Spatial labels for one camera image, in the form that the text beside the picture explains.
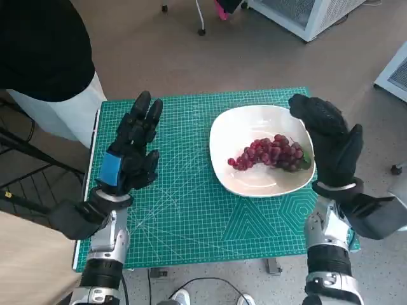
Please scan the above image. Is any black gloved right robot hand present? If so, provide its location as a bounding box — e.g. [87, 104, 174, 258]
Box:
[288, 93, 364, 189]

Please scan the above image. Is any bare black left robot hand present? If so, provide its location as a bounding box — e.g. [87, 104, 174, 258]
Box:
[95, 90, 165, 196]

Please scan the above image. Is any red toy grape bunch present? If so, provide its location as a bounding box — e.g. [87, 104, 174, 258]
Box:
[227, 133, 314, 173]

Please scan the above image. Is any white square plate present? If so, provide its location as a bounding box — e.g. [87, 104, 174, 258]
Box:
[209, 105, 317, 198]

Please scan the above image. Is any grey chair base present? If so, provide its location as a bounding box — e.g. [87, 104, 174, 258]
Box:
[386, 187, 407, 233]

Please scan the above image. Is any green cutting mat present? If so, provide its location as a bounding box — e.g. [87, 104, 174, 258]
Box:
[72, 85, 360, 271]

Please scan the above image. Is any white vented cabinet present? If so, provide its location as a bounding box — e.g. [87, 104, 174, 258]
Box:
[373, 41, 407, 104]

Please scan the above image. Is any black metal chair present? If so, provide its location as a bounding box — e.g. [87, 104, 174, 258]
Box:
[0, 98, 86, 217]

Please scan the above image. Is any white mesh cabinet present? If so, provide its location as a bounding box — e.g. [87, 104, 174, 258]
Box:
[246, 0, 366, 42]

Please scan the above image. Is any person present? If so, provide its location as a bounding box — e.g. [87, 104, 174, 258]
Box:
[0, 0, 107, 150]

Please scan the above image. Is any white chair leg with caster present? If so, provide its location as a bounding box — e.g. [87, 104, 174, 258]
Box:
[194, 0, 207, 36]

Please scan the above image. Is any light wooden desk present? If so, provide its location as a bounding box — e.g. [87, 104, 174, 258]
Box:
[0, 209, 83, 305]

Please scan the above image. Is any pink and black object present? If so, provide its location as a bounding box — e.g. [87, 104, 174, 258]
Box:
[213, 0, 247, 22]

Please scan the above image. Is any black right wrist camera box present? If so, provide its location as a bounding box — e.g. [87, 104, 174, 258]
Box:
[341, 193, 406, 241]

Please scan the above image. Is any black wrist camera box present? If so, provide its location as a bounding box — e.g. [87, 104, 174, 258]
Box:
[47, 200, 107, 241]
[341, 193, 406, 241]

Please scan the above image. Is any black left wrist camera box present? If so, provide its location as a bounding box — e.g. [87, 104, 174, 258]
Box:
[47, 200, 107, 241]

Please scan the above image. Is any straight black floor cable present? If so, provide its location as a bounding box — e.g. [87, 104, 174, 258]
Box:
[146, 269, 153, 305]

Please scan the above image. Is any curved black floor cable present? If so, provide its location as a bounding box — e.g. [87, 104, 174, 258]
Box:
[170, 276, 245, 305]

